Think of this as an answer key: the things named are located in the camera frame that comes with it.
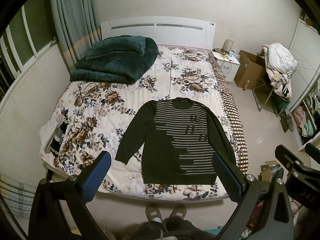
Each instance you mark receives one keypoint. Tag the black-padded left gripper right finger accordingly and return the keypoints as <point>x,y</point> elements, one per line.
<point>269,201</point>

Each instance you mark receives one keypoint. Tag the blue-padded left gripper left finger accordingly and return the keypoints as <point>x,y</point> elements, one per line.
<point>50,221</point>

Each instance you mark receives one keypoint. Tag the black grey striped sweater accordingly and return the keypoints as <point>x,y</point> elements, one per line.
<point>178,138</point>

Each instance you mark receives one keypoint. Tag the white wardrobe with shelves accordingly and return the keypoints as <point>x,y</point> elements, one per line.
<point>304,105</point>

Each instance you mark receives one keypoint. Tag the grey right slipper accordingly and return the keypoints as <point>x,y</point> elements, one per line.
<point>179,211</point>

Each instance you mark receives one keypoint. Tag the grey slipper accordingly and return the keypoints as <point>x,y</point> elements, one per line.
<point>153,214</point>
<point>179,211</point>

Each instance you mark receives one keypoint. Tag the grey left slipper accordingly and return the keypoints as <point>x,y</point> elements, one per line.
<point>153,214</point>

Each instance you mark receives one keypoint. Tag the floral bed cover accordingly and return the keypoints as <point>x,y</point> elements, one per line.
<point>98,114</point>

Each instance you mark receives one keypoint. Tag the brown cardboard box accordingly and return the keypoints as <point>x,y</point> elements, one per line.
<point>251,70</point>

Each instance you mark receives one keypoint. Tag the white nightstand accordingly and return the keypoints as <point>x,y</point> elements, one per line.
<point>228,65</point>

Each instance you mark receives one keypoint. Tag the beige table lamp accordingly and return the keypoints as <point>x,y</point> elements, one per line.
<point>227,45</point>

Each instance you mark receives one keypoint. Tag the dark green folded blanket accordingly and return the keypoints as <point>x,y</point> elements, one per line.
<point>121,59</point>

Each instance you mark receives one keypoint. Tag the white bed headboard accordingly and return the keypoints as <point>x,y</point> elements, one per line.
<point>164,30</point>

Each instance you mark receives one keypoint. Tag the grey green curtain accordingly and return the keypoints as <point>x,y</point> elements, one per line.
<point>76,27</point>

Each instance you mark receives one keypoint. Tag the folding chair metal frame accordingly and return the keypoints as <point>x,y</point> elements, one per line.
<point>262,94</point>

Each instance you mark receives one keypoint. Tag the window with white frame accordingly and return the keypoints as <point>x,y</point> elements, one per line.
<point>25,39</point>

